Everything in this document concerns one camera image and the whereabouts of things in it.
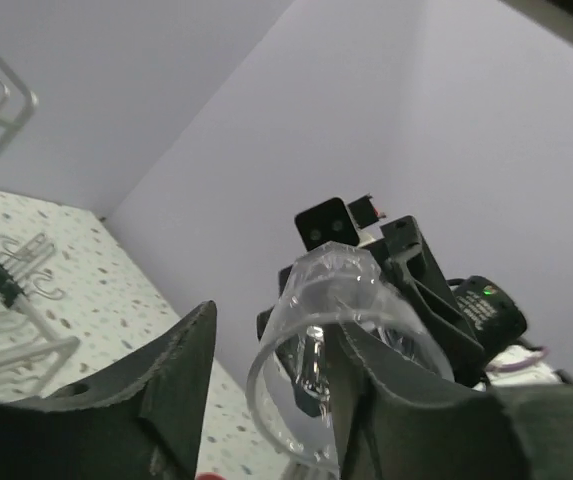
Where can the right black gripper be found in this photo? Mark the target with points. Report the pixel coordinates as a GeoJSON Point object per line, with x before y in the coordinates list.
{"type": "Point", "coordinates": [407, 264]}

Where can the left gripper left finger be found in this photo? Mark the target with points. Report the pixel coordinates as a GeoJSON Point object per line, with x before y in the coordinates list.
{"type": "Point", "coordinates": [139, 418]}

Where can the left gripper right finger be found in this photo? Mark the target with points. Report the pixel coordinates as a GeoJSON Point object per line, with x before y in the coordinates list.
{"type": "Point", "coordinates": [395, 420]}

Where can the small clear glass cup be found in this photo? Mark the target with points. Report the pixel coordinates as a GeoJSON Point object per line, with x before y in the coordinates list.
{"type": "Point", "coordinates": [288, 389]}

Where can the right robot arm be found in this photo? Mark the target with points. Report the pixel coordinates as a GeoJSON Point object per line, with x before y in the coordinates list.
{"type": "Point", "coordinates": [472, 319]}

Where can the red plastic cup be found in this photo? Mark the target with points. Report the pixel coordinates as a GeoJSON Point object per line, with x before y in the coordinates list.
{"type": "Point", "coordinates": [209, 476]}

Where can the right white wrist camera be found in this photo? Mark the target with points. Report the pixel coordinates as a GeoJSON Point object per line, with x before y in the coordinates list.
{"type": "Point", "coordinates": [336, 221]}

